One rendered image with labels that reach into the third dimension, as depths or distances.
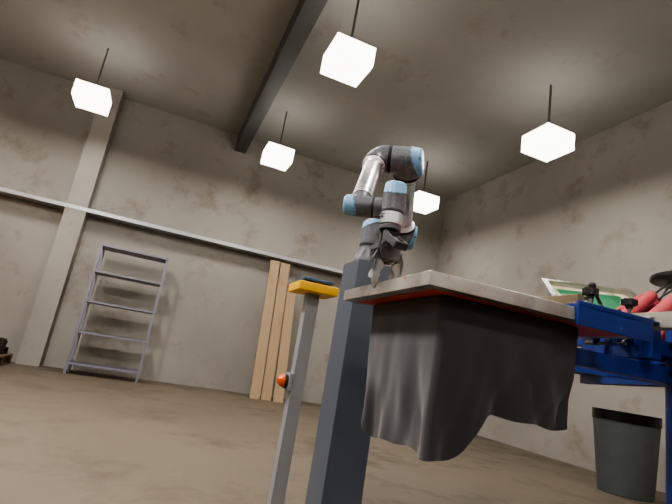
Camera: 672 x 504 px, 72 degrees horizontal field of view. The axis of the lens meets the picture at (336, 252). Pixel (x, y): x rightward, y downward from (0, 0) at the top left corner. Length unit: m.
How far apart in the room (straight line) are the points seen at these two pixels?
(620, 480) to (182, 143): 7.80
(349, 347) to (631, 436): 3.65
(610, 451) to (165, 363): 6.27
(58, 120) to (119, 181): 1.34
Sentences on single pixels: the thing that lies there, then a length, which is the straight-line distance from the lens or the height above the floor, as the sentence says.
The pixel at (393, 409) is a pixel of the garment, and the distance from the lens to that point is 1.46.
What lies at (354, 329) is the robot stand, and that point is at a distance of 2.06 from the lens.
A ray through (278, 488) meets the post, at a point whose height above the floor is 0.36.
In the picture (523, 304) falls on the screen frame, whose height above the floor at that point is 0.96.
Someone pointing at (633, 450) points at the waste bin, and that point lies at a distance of 5.28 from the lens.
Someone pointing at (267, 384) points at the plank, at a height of 0.24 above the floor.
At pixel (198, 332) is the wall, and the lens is 8.29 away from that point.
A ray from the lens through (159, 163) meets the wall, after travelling 8.76.
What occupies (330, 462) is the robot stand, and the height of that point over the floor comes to 0.33.
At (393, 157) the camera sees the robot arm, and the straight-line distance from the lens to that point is 1.93.
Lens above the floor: 0.72
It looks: 14 degrees up
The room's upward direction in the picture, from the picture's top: 10 degrees clockwise
